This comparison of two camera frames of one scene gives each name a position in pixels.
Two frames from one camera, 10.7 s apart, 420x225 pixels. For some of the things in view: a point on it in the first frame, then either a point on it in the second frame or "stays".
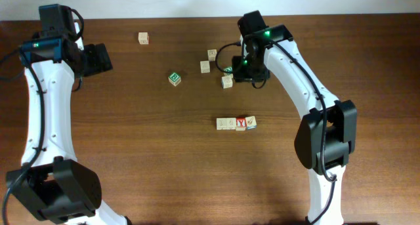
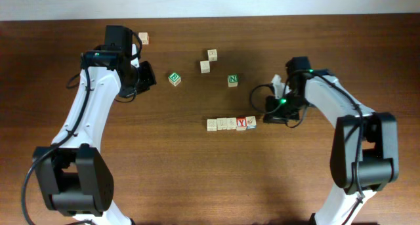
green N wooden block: (228, 69) -> (232, 81)
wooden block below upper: (205, 67) stays
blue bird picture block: (251, 122) stays
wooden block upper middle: (212, 54) stays
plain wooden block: (221, 123) stays
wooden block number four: (231, 123) stays
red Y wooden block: (241, 123) stays
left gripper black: (100, 59) -> (149, 81)
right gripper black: (238, 76) -> (277, 117)
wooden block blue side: (226, 82) -> (211, 124)
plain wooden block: (143, 38) stays
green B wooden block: (174, 79) stays
